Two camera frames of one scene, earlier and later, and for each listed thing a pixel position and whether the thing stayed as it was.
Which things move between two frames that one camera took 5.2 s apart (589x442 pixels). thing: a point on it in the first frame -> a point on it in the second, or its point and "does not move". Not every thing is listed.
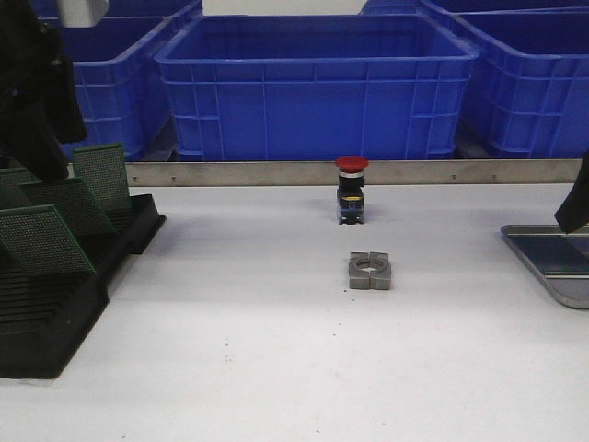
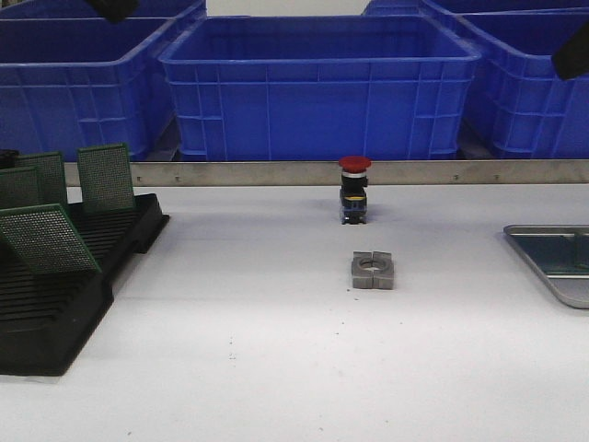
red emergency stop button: x=350 y=193 does not move
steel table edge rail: x=325 y=172 does not move
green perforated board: x=74 y=201 -> x=581 y=252
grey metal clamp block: x=369 y=271 does not move
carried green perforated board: x=556 y=253 does not move
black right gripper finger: x=573 y=213 -> x=571 y=60
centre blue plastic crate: x=317 y=87 does not move
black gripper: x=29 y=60 -> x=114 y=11
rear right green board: x=102 y=169 does not move
